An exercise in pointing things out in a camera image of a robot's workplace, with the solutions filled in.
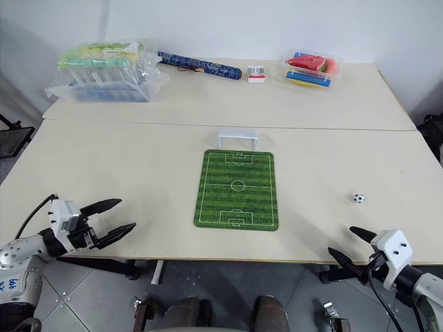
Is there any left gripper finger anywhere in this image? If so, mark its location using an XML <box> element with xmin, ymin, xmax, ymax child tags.
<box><xmin>80</xmin><ymin>198</ymin><xmax>123</xmax><ymax>220</ymax></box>
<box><xmin>96</xmin><ymin>222</ymin><xmax>138</xmax><ymax>250</ymax></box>

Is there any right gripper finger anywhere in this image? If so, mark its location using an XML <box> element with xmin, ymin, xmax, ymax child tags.
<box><xmin>327</xmin><ymin>246</ymin><xmax>370</xmax><ymax>286</ymax></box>
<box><xmin>349</xmin><ymin>226</ymin><xmax>378</xmax><ymax>248</ymax></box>

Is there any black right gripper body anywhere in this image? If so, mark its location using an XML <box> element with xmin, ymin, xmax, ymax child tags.
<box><xmin>365</xmin><ymin>251</ymin><xmax>387</xmax><ymax>283</ymax></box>

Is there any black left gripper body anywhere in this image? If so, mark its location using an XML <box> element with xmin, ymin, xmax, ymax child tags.
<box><xmin>67</xmin><ymin>214</ymin><xmax>100</xmax><ymax>252</ymax></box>

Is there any green soccer field mat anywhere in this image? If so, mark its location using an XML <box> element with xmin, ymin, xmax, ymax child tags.
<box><xmin>192</xmin><ymin>149</ymin><xmax>280</xmax><ymax>232</ymax></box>

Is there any black table foot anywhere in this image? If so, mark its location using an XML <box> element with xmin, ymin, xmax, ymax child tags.
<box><xmin>318</xmin><ymin>264</ymin><xmax>370</xmax><ymax>285</ymax></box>

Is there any white table leg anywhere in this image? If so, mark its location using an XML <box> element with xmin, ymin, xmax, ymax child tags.
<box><xmin>150</xmin><ymin>259</ymin><xmax>168</xmax><ymax>286</ymax></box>

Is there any dark rounded shape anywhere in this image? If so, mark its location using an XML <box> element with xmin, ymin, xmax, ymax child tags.
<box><xmin>253</xmin><ymin>294</ymin><xmax>290</xmax><ymax>332</ymax></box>
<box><xmin>161</xmin><ymin>296</ymin><xmax>213</xmax><ymax>332</ymax></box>

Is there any black metal rack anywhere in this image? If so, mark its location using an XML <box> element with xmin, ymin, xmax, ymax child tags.
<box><xmin>0</xmin><ymin>113</ymin><xmax>36</xmax><ymax>160</ymax></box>

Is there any blue plastic tray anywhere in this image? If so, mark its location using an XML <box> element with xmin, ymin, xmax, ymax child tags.
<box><xmin>67</xmin><ymin>80</ymin><xmax>154</xmax><ymax>103</ymax></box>

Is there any clear plastic bag of supplies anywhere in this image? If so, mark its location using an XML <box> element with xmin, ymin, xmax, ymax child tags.
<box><xmin>44</xmin><ymin>37</ymin><xmax>172</xmax><ymax>104</ymax></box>

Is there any white toy goal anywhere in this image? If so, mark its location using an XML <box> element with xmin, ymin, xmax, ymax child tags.
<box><xmin>216</xmin><ymin>127</ymin><xmax>259</xmax><ymax>151</ymax></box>

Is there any clear plastic food toy box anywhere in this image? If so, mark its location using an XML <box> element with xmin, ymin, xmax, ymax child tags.
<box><xmin>279</xmin><ymin>50</ymin><xmax>344</xmax><ymax>93</ymax></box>

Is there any yellow blue toy block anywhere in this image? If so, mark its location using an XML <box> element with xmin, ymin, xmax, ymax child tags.
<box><xmin>284</xmin><ymin>68</ymin><xmax>334</xmax><ymax>89</ymax></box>

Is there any long blue patterned box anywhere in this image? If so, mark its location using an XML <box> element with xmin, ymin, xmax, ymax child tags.
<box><xmin>156</xmin><ymin>50</ymin><xmax>242</xmax><ymax>81</ymax></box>

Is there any red watermelon slice toy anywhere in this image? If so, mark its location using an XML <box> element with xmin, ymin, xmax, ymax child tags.
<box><xmin>287</xmin><ymin>56</ymin><xmax>328</xmax><ymax>72</ymax></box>

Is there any small red white box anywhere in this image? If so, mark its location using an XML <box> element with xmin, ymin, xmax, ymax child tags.
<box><xmin>246</xmin><ymin>65</ymin><xmax>268</xmax><ymax>84</ymax></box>

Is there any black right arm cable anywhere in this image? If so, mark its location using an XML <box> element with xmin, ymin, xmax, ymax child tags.
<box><xmin>367</xmin><ymin>268</ymin><xmax>426</xmax><ymax>332</ymax></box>

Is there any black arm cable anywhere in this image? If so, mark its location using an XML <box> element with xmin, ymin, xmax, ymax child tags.
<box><xmin>367</xmin><ymin>268</ymin><xmax>426</xmax><ymax>332</ymax></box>
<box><xmin>13</xmin><ymin>194</ymin><xmax>58</xmax><ymax>240</ymax></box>

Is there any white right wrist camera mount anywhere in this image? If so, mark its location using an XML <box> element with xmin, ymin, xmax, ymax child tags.
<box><xmin>369</xmin><ymin>228</ymin><xmax>415</xmax><ymax>290</ymax></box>

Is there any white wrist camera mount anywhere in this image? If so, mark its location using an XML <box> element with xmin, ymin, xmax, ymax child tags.
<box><xmin>369</xmin><ymin>228</ymin><xmax>415</xmax><ymax>290</ymax></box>
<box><xmin>49</xmin><ymin>199</ymin><xmax>82</xmax><ymax>240</ymax></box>

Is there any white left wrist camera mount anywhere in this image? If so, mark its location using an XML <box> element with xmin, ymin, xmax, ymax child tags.
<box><xmin>49</xmin><ymin>199</ymin><xmax>82</xmax><ymax>240</ymax></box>

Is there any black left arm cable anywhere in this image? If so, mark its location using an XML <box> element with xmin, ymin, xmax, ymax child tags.
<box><xmin>13</xmin><ymin>194</ymin><xmax>58</xmax><ymax>240</ymax></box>

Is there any black equipment with cables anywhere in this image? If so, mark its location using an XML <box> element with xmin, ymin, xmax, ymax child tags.
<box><xmin>416</xmin><ymin>113</ymin><xmax>443</xmax><ymax>169</ymax></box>

